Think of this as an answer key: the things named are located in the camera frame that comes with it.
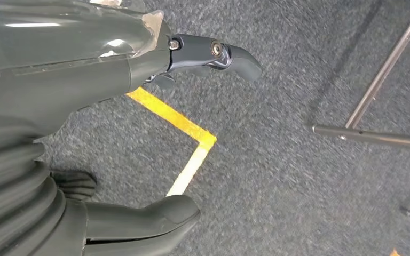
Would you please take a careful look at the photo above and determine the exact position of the dark robot foot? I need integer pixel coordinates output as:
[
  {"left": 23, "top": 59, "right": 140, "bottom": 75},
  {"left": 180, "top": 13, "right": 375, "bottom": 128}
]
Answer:
[{"left": 50, "top": 169, "right": 98, "bottom": 202}]

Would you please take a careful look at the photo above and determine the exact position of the yellow floor tape square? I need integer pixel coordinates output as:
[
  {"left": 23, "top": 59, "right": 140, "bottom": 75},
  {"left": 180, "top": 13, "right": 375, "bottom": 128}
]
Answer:
[{"left": 125, "top": 86, "right": 218, "bottom": 197}]

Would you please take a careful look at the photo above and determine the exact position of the stainless steel table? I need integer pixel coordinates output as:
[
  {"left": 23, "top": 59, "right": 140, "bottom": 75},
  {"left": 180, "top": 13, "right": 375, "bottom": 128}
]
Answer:
[{"left": 312, "top": 0, "right": 410, "bottom": 226}]

